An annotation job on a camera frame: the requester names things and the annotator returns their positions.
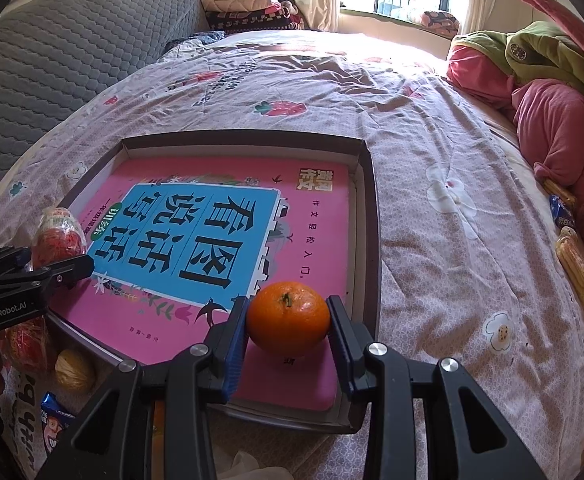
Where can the pink folded quilt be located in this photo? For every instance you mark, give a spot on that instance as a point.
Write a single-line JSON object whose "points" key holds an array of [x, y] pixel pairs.
{"points": [[242, 6]]}

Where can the green blanket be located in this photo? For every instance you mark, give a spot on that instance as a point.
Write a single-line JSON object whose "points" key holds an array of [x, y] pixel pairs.
{"points": [[536, 55]]}

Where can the small yellow snack packet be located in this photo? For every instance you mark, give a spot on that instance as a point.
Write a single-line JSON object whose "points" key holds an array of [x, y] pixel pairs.
{"points": [[559, 192]]}

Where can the grey quilted headboard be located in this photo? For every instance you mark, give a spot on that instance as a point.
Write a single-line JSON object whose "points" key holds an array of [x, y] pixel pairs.
{"points": [[72, 50]]}

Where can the blue cookie packet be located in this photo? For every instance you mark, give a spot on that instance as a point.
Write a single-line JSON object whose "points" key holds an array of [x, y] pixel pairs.
{"points": [[54, 422]]}

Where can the pink book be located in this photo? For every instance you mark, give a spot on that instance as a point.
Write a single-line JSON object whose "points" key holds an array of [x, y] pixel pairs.
{"points": [[312, 240]]}

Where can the blue patterned cloth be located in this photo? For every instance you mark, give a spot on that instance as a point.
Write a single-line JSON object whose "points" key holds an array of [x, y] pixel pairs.
{"points": [[197, 41]]}

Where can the yellow round snack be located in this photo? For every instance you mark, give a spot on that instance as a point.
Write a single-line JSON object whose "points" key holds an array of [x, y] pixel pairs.
{"points": [[74, 371]]}

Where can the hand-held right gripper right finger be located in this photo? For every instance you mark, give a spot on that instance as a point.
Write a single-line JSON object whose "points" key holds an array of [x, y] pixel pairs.
{"points": [[342, 345]]}

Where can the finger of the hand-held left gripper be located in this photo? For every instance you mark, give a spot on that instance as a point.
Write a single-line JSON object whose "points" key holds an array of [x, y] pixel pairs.
{"points": [[69, 270], [4, 258]]}

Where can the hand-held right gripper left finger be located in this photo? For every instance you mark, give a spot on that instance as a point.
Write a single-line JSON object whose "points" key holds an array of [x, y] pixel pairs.
{"points": [[234, 360]]}

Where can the patterned cushion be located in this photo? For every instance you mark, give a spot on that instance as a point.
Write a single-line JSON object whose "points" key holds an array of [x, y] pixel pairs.
{"points": [[440, 21]]}

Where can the large yellow snack packet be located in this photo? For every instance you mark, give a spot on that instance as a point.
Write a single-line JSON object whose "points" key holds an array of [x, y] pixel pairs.
{"points": [[576, 260]]}

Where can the small blue snack packet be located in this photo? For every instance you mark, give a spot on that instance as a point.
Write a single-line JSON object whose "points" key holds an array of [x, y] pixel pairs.
{"points": [[561, 215]]}

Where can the dark patterned folded blanket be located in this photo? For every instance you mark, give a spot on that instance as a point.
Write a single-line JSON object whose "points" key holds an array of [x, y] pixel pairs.
{"points": [[247, 21]]}

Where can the white printed bag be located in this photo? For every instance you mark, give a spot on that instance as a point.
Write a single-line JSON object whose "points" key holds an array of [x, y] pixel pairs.
{"points": [[19, 430]]}

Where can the brown cardboard box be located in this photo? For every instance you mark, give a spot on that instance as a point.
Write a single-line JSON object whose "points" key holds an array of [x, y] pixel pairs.
{"points": [[366, 240]]}

